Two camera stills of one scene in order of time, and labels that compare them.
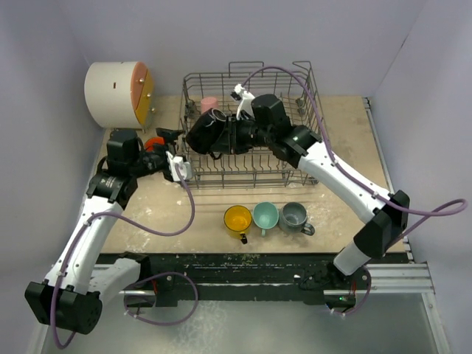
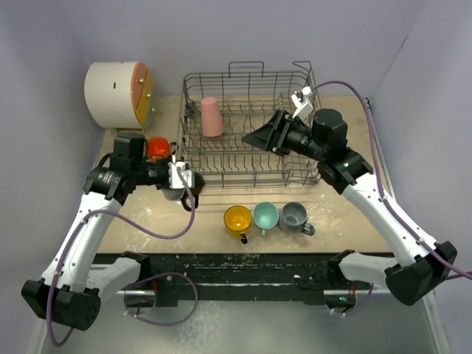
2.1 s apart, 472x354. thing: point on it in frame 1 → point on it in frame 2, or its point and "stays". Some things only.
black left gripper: [169, 136] → [166, 167]
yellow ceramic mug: [237, 220] stays
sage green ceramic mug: [265, 215] stays
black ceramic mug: [207, 131] → [178, 194]
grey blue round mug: [292, 219] stays
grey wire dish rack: [260, 165] stays
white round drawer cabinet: [120, 94] stays
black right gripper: [231, 143] → [273, 135]
